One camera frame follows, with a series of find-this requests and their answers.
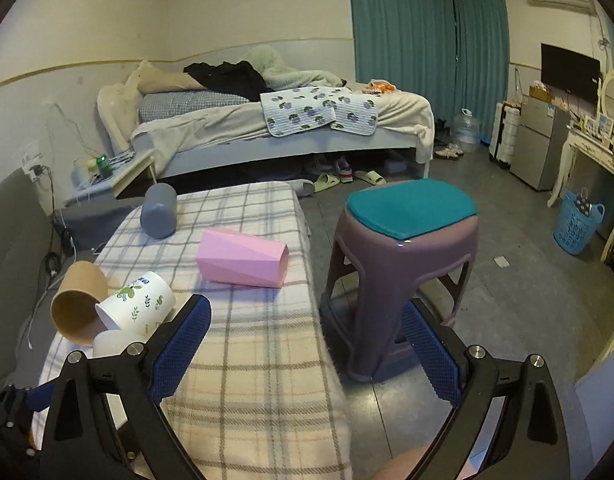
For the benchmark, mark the checkered pillow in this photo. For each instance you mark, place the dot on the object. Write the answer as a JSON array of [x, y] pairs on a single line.
[[170, 104]]

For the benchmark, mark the green slipper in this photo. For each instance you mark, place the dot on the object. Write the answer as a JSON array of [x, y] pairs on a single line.
[[325, 182]]

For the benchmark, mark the teal curtain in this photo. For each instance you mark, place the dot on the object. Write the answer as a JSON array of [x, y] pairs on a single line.
[[453, 52]]

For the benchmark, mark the teal stool cushion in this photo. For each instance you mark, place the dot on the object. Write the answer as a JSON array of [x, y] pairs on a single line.
[[409, 209]]

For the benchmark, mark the small silver fridge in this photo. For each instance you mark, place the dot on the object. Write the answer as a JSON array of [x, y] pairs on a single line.
[[541, 133]]

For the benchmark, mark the orange snack packet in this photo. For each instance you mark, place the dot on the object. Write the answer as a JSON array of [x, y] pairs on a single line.
[[377, 87]]

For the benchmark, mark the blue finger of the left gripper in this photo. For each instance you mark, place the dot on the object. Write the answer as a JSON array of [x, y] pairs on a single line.
[[39, 398]]

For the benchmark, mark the purple plastic stool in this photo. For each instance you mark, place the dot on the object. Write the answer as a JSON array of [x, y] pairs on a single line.
[[390, 273]]

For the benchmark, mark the bed with grey frame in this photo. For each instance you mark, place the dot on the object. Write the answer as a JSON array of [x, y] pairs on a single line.
[[259, 108]]

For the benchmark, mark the blue laundry basket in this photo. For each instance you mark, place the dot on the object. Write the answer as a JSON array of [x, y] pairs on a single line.
[[577, 221]]

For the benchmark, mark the large water bottle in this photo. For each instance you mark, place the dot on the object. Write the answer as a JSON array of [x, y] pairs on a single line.
[[465, 131]]

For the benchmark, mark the light blue white cup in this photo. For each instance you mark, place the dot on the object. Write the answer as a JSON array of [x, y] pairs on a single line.
[[113, 342]]

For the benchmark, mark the light green blanket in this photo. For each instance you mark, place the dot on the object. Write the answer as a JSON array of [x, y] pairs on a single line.
[[269, 63]]

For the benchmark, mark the white suitcase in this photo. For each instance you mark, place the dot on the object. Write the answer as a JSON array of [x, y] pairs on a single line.
[[506, 121]]

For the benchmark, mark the grey blue cup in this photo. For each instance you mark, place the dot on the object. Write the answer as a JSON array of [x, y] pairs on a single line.
[[158, 216]]

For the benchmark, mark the wall power socket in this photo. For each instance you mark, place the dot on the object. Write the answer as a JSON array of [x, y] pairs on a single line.
[[31, 160]]

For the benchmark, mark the white patterned mat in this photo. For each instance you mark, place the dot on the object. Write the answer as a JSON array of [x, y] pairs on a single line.
[[298, 110]]

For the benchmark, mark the green can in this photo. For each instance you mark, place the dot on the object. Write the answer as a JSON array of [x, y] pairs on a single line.
[[104, 166]]

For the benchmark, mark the plaid table cloth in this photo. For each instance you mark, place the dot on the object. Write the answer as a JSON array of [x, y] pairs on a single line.
[[261, 398]]

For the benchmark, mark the person's right hand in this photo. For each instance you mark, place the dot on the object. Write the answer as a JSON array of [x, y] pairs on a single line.
[[399, 467]]

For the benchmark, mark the white dressing table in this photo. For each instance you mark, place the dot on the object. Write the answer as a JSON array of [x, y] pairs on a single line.
[[576, 143]]

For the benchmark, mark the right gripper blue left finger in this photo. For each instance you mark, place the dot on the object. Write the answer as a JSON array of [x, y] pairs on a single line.
[[173, 346]]

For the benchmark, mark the white cup with green print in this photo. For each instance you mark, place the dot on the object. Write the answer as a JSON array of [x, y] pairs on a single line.
[[140, 306]]

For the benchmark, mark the white nightstand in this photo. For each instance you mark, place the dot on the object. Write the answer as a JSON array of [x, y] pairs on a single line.
[[139, 168]]

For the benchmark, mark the black television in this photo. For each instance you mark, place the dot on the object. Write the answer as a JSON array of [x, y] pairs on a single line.
[[570, 71]]

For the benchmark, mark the black clothing on bed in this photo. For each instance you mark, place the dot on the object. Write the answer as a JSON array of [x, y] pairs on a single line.
[[239, 78]]

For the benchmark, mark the pink faceted cup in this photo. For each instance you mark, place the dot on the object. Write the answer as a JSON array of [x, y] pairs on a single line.
[[231, 257]]

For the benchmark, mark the striped patterned mat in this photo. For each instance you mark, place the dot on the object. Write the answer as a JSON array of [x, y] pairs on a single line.
[[354, 114]]

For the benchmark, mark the beige pillow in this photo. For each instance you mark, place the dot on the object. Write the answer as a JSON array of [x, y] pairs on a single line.
[[148, 79]]

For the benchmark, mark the brown paper cup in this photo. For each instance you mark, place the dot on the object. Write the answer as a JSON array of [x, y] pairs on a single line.
[[73, 307]]

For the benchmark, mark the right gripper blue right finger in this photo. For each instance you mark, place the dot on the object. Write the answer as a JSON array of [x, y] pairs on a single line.
[[440, 368]]

